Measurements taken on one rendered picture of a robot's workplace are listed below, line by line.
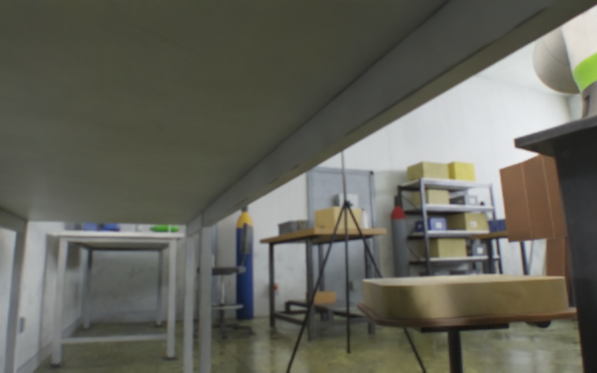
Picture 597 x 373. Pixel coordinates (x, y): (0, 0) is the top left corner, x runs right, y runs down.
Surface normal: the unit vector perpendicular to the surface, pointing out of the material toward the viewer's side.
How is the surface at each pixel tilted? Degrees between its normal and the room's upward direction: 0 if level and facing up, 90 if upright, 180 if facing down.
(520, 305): 90
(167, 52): 180
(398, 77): 90
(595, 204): 90
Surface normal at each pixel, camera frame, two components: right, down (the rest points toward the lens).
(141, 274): 0.35, -0.22
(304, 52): 0.02, 0.97
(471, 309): -0.05, -0.22
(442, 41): -0.94, -0.06
